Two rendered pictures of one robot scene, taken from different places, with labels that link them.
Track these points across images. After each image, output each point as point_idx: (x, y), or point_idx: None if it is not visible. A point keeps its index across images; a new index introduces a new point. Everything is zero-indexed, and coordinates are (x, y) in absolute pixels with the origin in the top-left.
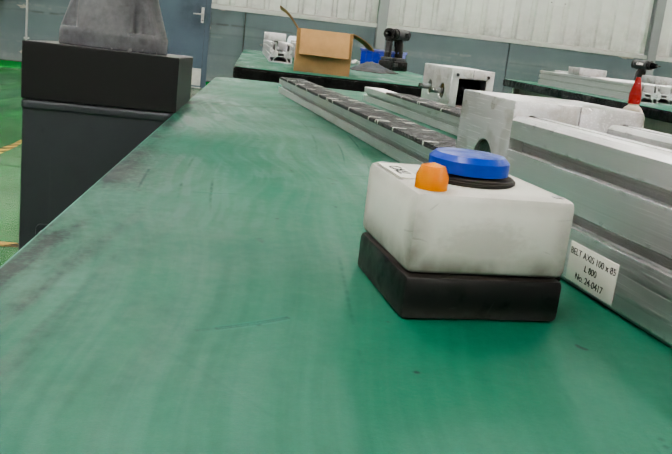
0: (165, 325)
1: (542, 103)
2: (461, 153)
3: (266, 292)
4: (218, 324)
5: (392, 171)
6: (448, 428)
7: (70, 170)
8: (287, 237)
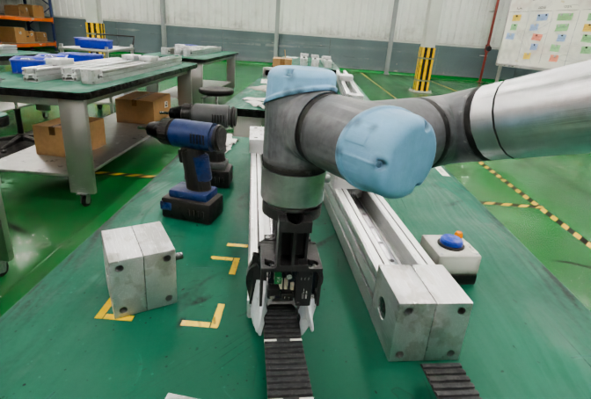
0: (499, 257)
1: (429, 264)
2: (454, 236)
3: (489, 270)
4: (490, 258)
5: (470, 245)
6: None
7: None
8: (507, 304)
